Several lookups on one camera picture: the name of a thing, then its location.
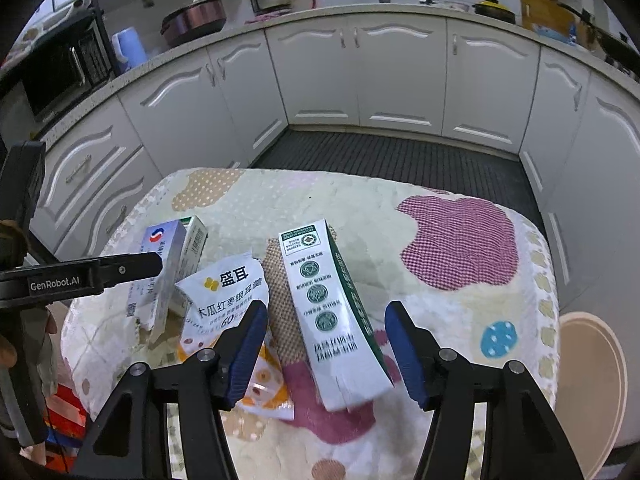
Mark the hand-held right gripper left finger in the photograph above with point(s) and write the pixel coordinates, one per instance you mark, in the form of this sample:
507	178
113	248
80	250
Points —
247	355

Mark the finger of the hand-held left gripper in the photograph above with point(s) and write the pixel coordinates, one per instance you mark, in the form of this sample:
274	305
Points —
130	267

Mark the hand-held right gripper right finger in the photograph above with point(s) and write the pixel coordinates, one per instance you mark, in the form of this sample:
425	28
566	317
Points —
405	355

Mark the blue and white medicine box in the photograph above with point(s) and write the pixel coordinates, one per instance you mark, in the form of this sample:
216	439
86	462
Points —
170	237

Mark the orange and white snack packet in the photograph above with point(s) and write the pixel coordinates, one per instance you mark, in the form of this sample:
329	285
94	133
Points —
225	290

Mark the green and yellow small box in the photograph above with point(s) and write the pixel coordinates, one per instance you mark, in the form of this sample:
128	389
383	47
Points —
195	242

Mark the white and green long carton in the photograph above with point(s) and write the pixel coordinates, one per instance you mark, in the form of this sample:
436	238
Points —
325	320

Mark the round wooden stool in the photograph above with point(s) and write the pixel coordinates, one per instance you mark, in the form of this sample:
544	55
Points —
590	385

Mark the dark ribbed floor mat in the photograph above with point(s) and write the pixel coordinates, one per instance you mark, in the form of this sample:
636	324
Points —
400	160

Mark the black microwave oven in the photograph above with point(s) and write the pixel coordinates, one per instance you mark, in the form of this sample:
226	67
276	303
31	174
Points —
55	75

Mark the blue plastic jug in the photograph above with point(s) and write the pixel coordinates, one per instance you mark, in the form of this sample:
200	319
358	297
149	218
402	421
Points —
129	47

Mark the dark red rice cooker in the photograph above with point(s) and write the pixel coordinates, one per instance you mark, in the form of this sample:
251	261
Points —
195	20

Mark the white kitchen cabinets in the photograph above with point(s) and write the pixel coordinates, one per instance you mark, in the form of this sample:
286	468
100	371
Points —
400	70

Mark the pink cloth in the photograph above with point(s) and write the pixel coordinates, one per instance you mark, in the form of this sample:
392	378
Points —
265	16

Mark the wooden cutting board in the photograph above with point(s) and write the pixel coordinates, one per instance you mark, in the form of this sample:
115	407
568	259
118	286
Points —
545	12

